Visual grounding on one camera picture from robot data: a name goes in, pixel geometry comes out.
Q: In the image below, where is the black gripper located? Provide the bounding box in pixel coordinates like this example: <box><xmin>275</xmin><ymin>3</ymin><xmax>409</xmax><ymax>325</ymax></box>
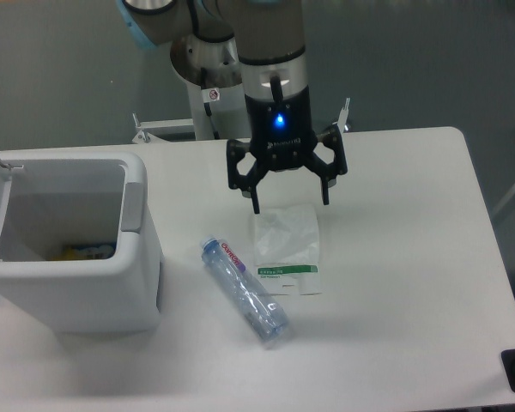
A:
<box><xmin>226</xmin><ymin>83</ymin><xmax>349</xmax><ymax>215</ymax></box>

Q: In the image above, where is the clear plastic water bottle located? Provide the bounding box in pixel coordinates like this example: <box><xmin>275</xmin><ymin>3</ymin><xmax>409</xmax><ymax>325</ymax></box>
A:
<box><xmin>200</xmin><ymin>236</ymin><xmax>289</xmax><ymax>342</ymax></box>

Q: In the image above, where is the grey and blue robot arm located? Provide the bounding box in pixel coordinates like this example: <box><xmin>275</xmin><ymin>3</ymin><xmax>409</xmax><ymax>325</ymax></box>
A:
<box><xmin>118</xmin><ymin>1</ymin><xmax>348</xmax><ymax>213</ymax></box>

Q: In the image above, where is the yellow and blue trash wrapper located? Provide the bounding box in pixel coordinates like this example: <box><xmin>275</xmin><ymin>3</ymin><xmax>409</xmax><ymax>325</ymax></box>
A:
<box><xmin>47</xmin><ymin>243</ymin><xmax>116</xmax><ymax>261</ymax></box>

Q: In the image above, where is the white open trash can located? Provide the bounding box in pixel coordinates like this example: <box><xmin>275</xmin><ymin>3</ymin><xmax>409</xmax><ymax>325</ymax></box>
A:
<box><xmin>0</xmin><ymin>149</ymin><xmax>163</xmax><ymax>333</ymax></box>

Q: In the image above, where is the clear plastic bag green label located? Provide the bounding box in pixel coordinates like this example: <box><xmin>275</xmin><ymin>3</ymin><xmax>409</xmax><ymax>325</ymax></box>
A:
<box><xmin>253</xmin><ymin>204</ymin><xmax>322</xmax><ymax>295</ymax></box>

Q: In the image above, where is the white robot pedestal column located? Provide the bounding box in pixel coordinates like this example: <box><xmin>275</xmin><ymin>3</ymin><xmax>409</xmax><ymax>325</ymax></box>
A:
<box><xmin>169</xmin><ymin>32</ymin><xmax>252</xmax><ymax>141</ymax></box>

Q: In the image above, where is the black cable on pedestal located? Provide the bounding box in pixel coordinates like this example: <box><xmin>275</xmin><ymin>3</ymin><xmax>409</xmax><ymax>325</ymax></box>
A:
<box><xmin>199</xmin><ymin>67</ymin><xmax>221</xmax><ymax>140</ymax></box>

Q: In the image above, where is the white metal table bracket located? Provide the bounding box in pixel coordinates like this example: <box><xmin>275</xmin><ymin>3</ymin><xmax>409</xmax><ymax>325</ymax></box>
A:
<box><xmin>131</xmin><ymin>112</ymin><xmax>195</xmax><ymax>144</ymax></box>

